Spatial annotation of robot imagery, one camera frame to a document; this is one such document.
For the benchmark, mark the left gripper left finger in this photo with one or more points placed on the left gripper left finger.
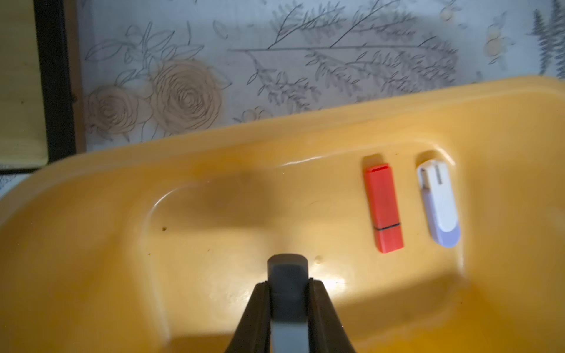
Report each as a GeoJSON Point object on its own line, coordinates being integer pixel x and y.
{"type": "Point", "coordinates": [252, 334]}

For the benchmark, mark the red usb flash drive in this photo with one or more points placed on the red usb flash drive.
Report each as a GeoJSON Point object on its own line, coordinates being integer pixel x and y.
{"type": "Point", "coordinates": [383, 206]}

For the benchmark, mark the wooden shelf with black frame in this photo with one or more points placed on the wooden shelf with black frame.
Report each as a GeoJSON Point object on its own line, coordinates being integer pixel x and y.
{"type": "Point", "coordinates": [41, 91]}

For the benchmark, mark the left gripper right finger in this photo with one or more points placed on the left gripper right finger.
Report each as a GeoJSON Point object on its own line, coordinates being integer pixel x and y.
{"type": "Point", "coordinates": [325, 330]}

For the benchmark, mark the white purple usb flash drive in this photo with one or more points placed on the white purple usb flash drive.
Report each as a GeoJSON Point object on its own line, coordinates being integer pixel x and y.
{"type": "Point", "coordinates": [439, 203]}

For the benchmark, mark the yellow plastic storage box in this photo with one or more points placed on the yellow plastic storage box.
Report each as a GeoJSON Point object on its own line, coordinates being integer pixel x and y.
{"type": "Point", "coordinates": [157, 247]}

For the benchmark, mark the grey usb flash drive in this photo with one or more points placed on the grey usb flash drive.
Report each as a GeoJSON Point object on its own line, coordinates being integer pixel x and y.
{"type": "Point", "coordinates": [288, 282]}

